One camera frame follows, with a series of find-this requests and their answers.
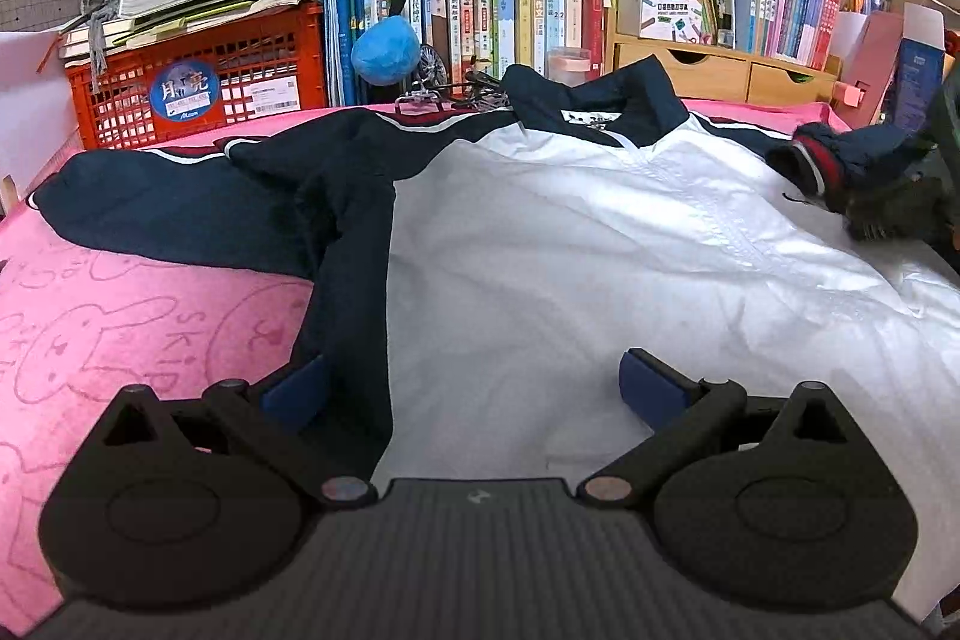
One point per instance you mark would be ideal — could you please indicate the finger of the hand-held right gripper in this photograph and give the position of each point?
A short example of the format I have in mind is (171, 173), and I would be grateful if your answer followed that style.
(892, 209)

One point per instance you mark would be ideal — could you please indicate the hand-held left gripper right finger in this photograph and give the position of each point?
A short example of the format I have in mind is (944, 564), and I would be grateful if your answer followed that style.
(652, 389)

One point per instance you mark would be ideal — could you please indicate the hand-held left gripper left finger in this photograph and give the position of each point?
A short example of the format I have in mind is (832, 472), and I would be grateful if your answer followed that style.
(292, 389)

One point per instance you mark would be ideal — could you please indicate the navy and white jacket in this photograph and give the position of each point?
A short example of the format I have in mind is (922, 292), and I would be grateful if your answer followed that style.
(562, 272)

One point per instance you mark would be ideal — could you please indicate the blue cardboard box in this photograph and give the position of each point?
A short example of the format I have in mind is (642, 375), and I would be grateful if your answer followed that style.
(915, 70)

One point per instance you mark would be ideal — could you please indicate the pink bunny print blanket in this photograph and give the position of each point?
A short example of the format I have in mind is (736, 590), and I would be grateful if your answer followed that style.
(112, 325)

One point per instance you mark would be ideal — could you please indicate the wooden drawer box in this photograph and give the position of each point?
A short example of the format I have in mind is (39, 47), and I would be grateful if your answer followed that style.
(705, 70)

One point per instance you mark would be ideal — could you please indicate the patterned white box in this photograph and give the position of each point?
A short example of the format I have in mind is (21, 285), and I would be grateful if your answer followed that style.
(675, 10)

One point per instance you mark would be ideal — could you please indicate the pink lidded cup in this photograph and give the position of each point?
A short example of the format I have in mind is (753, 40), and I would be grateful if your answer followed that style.
(568, 66)

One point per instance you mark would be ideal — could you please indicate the red plastic crate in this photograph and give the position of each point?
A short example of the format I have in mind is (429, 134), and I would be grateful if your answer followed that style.
(247, 55)

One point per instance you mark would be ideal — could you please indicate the blue plush ball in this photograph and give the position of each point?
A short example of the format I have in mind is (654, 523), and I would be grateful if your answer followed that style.
(386, 51)

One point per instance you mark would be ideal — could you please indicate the dark metal ornament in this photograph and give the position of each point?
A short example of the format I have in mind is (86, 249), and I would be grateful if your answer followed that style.
(431, 66)

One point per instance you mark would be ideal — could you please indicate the white paper sheet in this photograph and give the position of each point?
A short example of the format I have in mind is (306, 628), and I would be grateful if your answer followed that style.
(30, 108)

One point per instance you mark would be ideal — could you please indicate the grey knitted cloth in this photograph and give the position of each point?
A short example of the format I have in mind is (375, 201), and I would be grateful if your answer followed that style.
(101, 18)

